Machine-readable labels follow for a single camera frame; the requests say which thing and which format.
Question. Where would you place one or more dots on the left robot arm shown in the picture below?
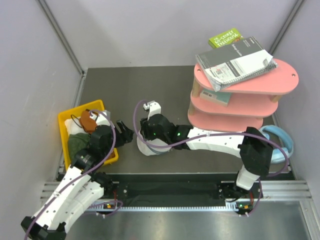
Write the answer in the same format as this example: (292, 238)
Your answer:
(80, 187)

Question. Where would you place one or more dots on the green garment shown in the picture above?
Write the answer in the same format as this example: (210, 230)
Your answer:
(77, 142)

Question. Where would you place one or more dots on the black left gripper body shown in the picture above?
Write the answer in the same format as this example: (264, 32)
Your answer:
(108, 148)

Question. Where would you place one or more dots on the green treehouse book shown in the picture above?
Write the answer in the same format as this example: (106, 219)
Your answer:
(225, 38)

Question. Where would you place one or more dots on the teal paperback book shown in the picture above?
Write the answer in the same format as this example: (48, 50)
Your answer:
(221, 98)

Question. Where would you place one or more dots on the grey spiral-bound manual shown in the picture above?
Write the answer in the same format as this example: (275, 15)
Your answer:
(235, 63)

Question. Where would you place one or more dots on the light blue headphones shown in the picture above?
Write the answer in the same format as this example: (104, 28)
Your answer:
(284, 138)

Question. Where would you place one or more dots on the pink three-tier shelf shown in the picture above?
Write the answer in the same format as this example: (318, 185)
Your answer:
(250, 101)

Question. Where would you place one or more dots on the orange bra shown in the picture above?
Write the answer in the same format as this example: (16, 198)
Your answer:
(88, 124)

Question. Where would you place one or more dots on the white garment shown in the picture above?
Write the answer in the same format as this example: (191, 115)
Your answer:
(73, 127)

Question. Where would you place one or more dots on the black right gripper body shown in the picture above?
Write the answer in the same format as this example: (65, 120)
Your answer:
(149, 133)

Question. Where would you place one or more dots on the yellow plastic bin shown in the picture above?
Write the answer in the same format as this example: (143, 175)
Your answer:
(63, 140)

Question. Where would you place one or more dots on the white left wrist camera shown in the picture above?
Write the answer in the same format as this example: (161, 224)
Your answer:
(100, 119)

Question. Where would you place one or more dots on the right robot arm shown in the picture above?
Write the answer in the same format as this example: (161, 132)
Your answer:
(254, 150)

